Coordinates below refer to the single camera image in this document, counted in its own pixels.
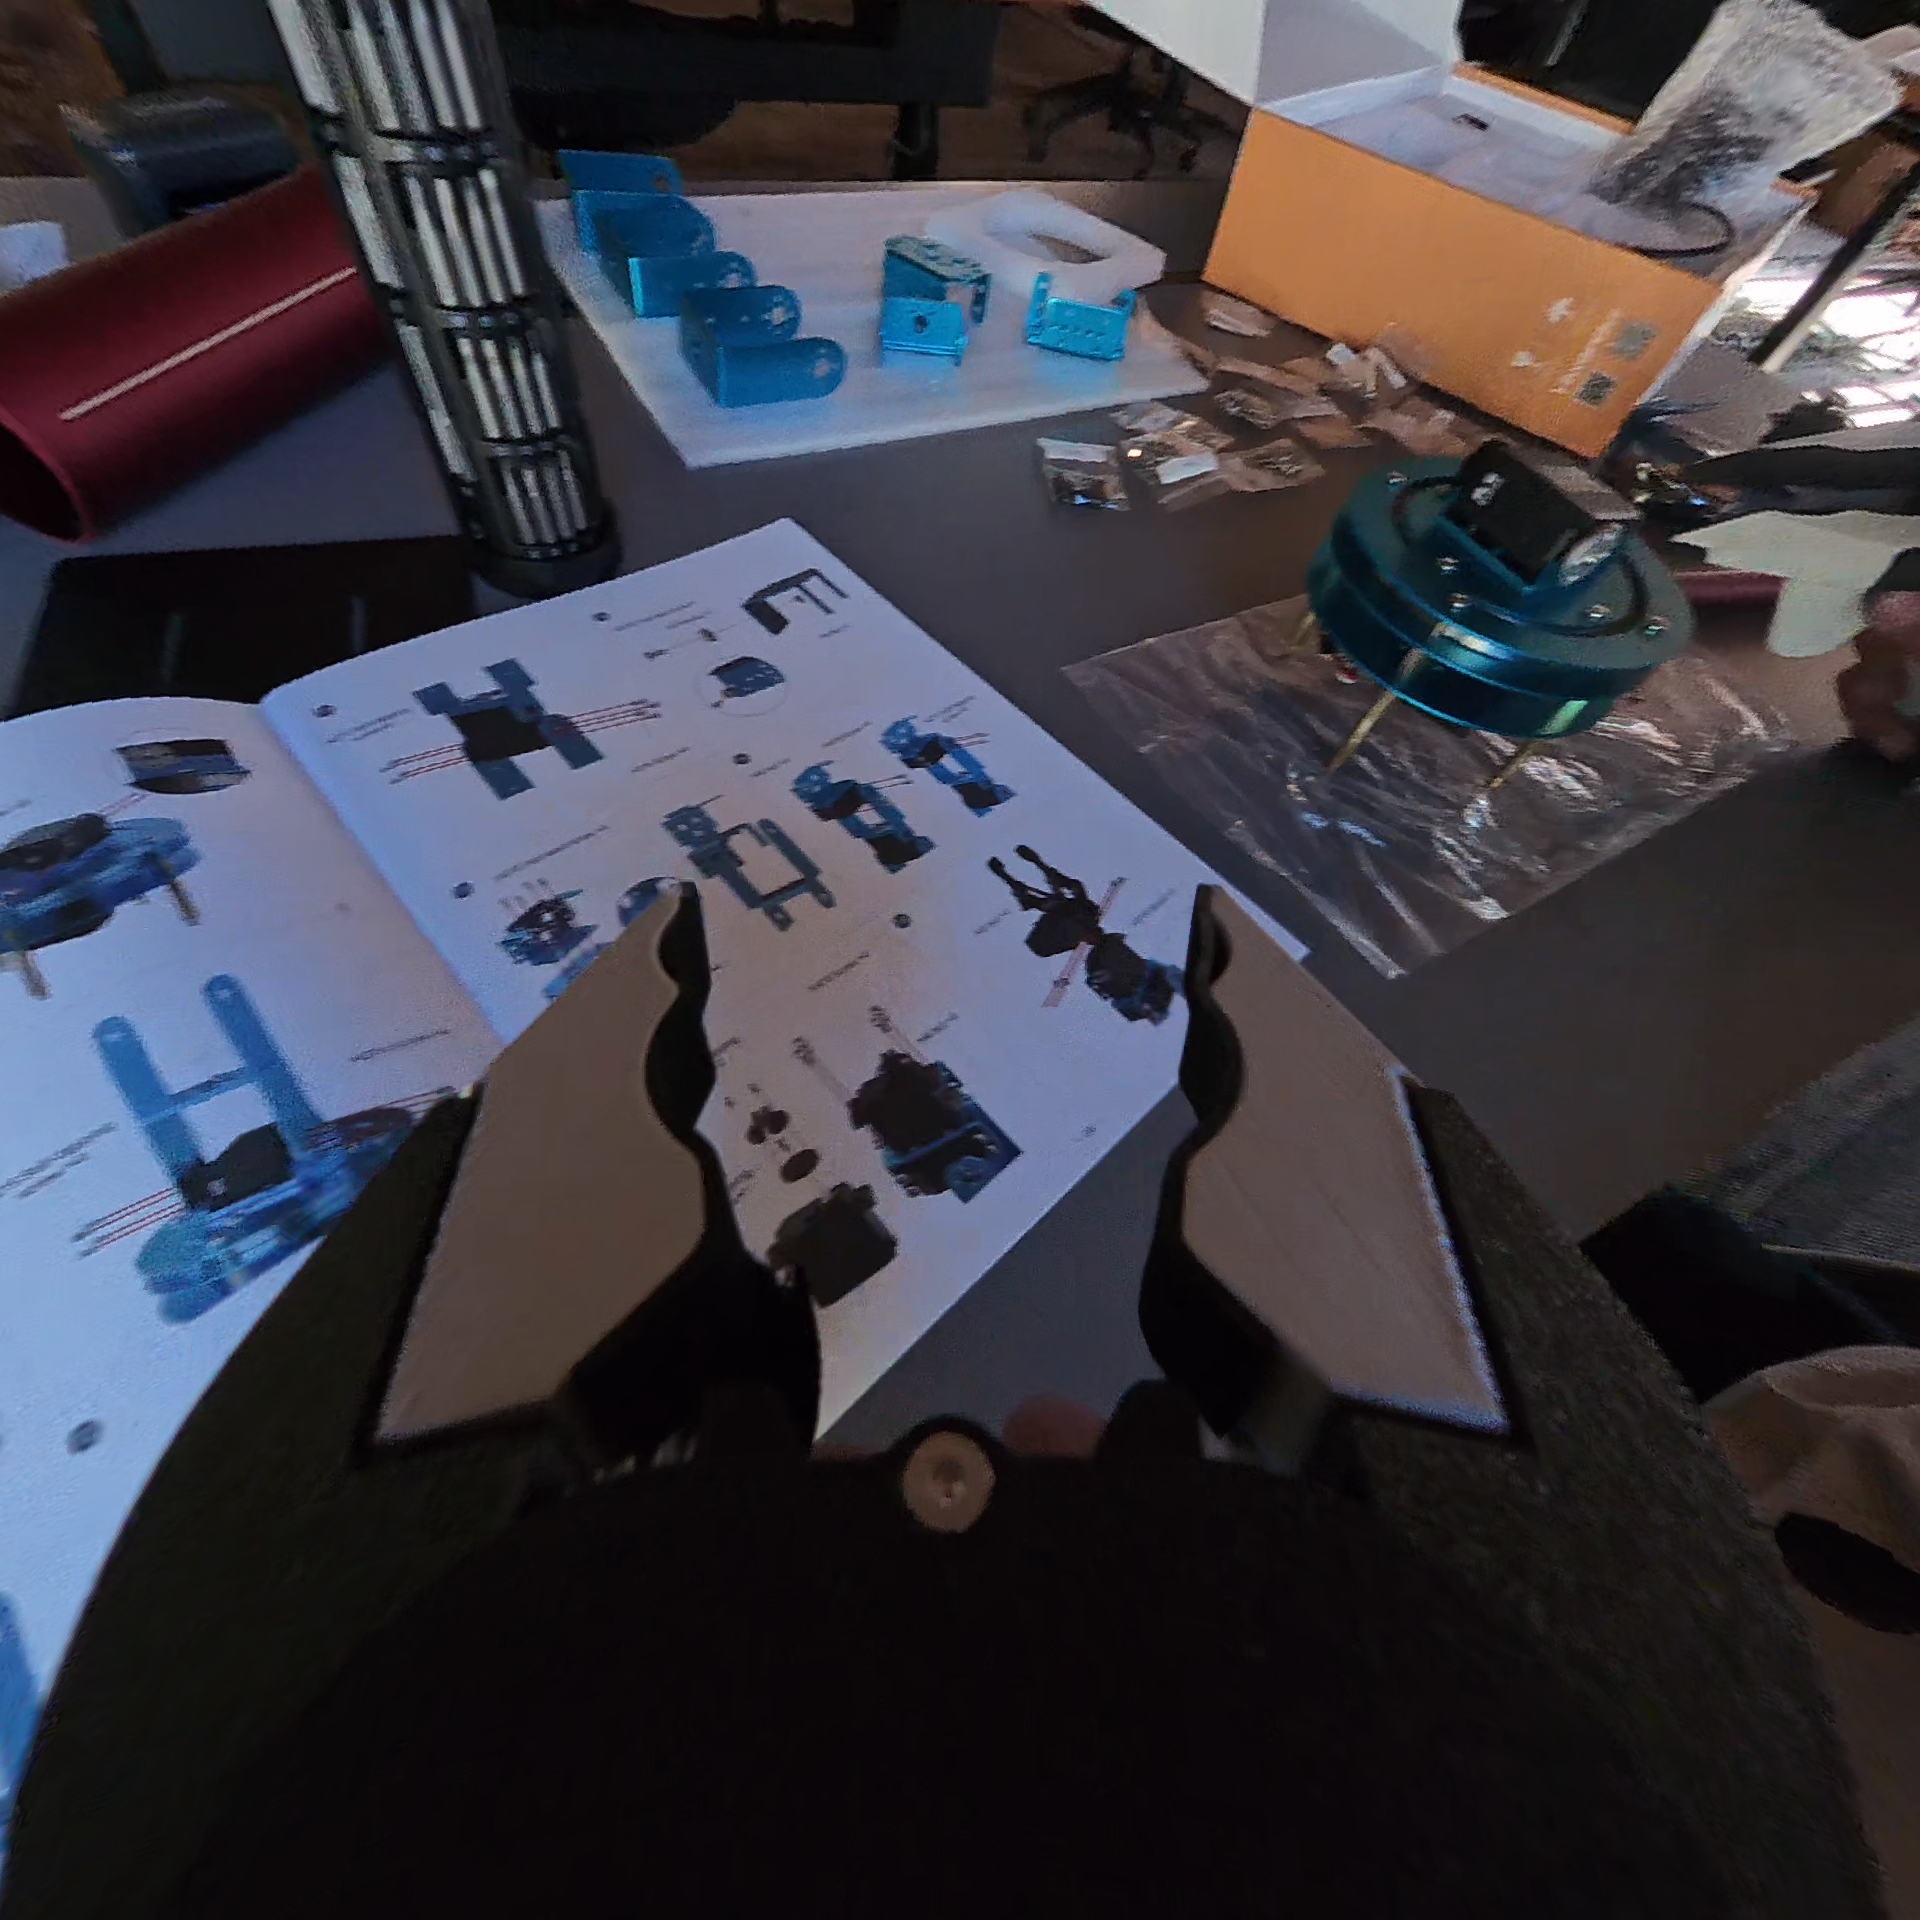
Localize person's left hand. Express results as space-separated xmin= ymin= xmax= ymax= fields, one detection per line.
xmin=1001 ymin=1392 xmax=1108 ymax=1465

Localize black screwdriver bit holder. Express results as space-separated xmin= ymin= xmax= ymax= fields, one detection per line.
xmin=269 ymin=0 xmax=627 ymax=607

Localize orange and white cardboard box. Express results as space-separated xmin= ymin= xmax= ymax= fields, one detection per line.
xmin=1079 ymin=0 xmax=1819 ymax=463

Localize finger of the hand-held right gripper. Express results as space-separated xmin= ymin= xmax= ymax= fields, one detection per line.
xmin=1668 ymin=507 xmax=1898 ymax=585

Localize grey plastic case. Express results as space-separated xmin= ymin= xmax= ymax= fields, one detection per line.
xmin=60 ymin=90 xmax=298 ymax=236

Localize black coiled cable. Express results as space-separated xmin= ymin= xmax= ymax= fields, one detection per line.
xmin=1630 ymin=191 xmax=1775 ymax=267

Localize white foam insert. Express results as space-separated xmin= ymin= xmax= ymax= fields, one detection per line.
xmin=1334 ymin=72 xmax=1730 ymax=231

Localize grey desk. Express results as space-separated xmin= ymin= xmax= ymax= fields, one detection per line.
xmin=0 ymin=174 xmax=1920 ymax=1504

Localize person's blue jeans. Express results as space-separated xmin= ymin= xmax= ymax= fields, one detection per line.
xmin=1580 ymin=1182 xmax=1920 ymax=1401

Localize black slotted metal plate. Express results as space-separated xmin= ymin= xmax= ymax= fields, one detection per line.
xmin=0 ymin=534 xmax=484 ymax=725

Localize white instruction booklet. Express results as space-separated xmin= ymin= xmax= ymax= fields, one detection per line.
xmin=0 ymin=516 xmax=1310 ymax=1800

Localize large clear plastic bag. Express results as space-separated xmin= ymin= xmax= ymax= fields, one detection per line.
xmin=1059 ymin=589 xmax=1804 ymax=986

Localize white foam cutout piece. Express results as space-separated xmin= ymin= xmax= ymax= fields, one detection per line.
xmin=918 ymin=187 xmax=1171 ymax=297

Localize black chest harness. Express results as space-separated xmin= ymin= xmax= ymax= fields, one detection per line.
xmin=1775 ymin=1513 xmax=1920 ymax=1640

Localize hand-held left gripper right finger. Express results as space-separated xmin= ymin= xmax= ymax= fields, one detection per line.
xmin=1142 ymin=887 xmax=1509 ymax=1432

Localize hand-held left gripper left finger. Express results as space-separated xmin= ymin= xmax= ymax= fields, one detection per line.
xmin=372 ymin=883 xmax=756 ymax=1444

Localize spread of hardware bags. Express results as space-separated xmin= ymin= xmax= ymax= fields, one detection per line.
xmin=1035 ymin=291 xmax=1505 ymax=513

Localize blue U bracket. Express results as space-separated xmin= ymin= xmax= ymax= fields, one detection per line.
xmin=1025 ymin=275 xmax=1142 ymax=368

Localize person's right hand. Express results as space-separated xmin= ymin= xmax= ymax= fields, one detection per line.
xmin=1835 ymin=589 xmax=1920 ymax=755

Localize white foam sheet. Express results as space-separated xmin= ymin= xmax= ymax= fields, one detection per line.
xmin=533 ymin=184 xmax=1212 ymax=473

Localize teal round robot base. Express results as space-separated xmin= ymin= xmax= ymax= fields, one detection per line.
xmin=1298 ymin=454 xmax=1702 ymax=800

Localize red metal tube case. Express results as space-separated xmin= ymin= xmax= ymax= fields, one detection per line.
xmin=0 ymin=160 xmax=394 ymax=548

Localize bubble wrap pouch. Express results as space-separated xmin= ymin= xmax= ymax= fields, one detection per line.
xmin=1588 ymin=0 xmax=1910 ymax=216

